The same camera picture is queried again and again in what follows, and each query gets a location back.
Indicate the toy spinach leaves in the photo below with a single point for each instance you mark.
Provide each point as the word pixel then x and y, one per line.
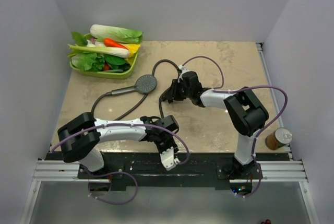
pixel 115 62

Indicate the right side aluminium rail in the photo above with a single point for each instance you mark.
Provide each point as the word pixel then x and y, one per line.
pixel 259 46

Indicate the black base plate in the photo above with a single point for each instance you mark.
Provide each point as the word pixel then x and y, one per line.
pixel 214 170

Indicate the brown tin can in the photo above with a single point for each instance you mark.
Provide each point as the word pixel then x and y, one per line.
pixel 279 138

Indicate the toy yellow corn husk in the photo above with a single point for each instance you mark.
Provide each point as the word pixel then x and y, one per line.
pixel 133 49

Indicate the toy napa cabbage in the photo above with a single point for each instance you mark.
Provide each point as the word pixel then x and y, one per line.
pixel 121 35

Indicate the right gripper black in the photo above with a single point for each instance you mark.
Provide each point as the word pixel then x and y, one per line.
pixel 172 94

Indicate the toy leek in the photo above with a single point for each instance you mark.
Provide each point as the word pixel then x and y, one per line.
pixel 120 52

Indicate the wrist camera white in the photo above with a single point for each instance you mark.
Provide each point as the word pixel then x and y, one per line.
pixel 182 71
pixel 168 160

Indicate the toy tomato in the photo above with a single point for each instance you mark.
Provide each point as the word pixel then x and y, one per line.
pixel 106 67

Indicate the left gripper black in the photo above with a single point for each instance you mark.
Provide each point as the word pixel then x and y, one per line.
pixel 171 144

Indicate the grey shower head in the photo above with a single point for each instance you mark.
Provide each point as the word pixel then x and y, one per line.
pixel 145 84

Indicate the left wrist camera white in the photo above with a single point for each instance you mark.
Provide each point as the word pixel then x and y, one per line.
pixel 168 160

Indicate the toy green lettuce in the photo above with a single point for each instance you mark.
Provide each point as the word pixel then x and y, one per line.
pixel 88 62

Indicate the toy carrot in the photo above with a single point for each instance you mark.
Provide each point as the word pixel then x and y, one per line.
pixel 111 43

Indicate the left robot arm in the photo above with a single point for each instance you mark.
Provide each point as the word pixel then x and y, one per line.
pixel 84 132

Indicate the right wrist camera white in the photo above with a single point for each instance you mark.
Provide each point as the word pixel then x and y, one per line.
pixel 182 71

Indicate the aluminium frame rail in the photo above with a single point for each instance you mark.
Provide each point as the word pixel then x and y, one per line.
pixel 58 171

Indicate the toy leaf dark green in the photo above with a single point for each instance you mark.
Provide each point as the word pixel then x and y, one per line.
pixel 79 38

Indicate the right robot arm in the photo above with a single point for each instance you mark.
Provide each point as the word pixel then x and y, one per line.
pixel 247 113

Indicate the green plastic tray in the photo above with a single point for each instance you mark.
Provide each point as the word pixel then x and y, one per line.
pixel 112 73

